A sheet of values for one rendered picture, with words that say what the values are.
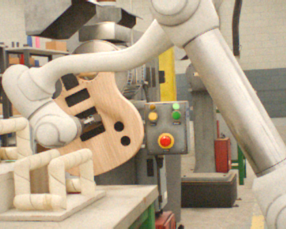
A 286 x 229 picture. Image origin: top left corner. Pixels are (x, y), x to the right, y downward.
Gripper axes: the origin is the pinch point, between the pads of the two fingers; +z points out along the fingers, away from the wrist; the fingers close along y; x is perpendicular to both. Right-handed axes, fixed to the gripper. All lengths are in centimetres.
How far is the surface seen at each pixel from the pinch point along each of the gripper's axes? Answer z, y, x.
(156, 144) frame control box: 17.4, 15.9, -17.1
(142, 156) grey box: 37.7, 4.0, -19.5
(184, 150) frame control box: 17.4, 24.7, -23.5
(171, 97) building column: 735, -87, 32
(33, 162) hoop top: -84, 12, -8
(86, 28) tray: 23.4, 8.2, 36.0
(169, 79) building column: 734, -78, 59
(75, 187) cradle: -71, 13, -17
